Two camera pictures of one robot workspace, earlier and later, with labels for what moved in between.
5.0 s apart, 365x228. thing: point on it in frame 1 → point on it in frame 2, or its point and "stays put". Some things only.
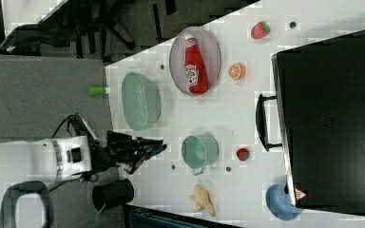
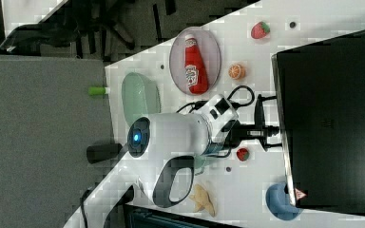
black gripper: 123,149 → 238,132
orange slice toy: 237,71 stays put
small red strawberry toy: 242,154 stays put
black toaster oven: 330,114 stays put
